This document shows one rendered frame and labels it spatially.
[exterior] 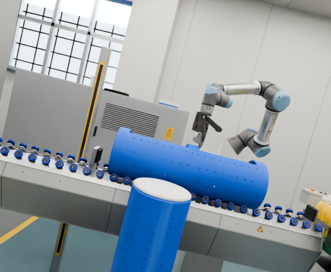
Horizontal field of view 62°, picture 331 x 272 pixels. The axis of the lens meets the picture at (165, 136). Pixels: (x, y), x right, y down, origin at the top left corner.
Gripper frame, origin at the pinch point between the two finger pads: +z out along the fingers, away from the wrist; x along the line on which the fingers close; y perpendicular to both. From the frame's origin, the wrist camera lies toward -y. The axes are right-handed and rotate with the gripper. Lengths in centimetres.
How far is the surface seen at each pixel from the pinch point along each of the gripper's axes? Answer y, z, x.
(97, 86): 73, -20, -30
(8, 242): 124, 123, -64
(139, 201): 28, 25, 44
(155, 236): 17, 37, 48
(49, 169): 78, 31, 12
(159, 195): 20, 20, 46
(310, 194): -87, 16, -24
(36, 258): 94, 123, -51
